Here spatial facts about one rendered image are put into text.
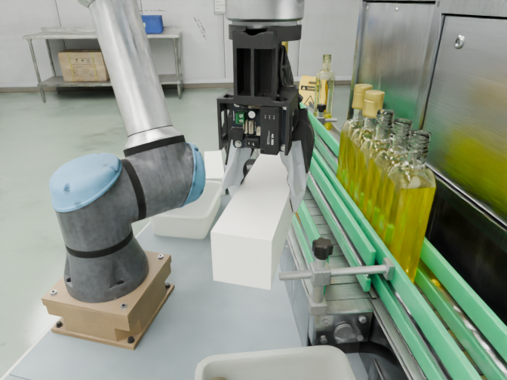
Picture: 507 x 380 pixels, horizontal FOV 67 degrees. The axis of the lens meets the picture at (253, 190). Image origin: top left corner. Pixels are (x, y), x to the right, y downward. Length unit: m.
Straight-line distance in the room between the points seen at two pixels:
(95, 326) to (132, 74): 0.45
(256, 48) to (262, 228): 0.17
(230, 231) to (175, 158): 0.35
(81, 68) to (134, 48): 5.37
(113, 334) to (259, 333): 0.26
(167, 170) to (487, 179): 0.52
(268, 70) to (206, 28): 6.05
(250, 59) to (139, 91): 0.39
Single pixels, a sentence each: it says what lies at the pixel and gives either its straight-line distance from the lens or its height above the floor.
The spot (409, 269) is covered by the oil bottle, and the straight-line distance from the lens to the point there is 0.69.
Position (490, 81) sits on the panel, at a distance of 0.70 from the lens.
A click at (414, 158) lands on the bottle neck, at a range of 0.60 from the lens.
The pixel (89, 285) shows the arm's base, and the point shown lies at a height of 0.87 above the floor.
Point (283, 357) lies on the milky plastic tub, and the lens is 0.62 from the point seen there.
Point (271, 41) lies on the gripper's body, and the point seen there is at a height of 1.28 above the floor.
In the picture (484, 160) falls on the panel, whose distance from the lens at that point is 0.70.
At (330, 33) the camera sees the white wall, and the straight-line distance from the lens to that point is 6.71.
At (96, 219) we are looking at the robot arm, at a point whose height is 0.99.
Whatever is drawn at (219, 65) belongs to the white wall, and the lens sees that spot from 6.48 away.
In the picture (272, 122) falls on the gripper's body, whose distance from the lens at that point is 0.37.
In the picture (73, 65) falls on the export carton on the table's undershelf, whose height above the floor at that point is 0.48.
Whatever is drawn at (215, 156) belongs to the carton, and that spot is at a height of 0.81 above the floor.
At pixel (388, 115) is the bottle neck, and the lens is 0.69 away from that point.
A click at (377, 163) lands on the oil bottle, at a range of 0.67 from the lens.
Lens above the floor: 1.31
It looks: 27 degrees down
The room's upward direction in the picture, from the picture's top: straight up
